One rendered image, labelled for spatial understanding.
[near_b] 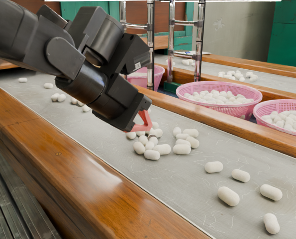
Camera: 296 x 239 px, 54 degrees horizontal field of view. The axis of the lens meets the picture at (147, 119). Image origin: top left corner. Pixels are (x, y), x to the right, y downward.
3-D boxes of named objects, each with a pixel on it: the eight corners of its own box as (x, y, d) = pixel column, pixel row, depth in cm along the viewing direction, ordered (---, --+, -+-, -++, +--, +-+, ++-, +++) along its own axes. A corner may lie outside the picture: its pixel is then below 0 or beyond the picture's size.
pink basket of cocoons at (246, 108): (249, 143, 80) (254, 110, 76) (161, 125, 91) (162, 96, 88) (264, 113, 101) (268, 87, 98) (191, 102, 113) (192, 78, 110)
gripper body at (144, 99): (115, 87, 54) (86, 65, 49) (151, 99, 47) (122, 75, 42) (97, 117, 53) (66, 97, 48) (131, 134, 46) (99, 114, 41)
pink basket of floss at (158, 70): (161, 101, 114) (162, 77, 110) (95, 98, 117) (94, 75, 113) (166, 84, 138) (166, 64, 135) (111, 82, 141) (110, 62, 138)
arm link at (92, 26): (98, 32, 50) (46, -21, 41) (136, 36, 45) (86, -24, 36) (67, 92, 48) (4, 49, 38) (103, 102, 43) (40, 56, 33)
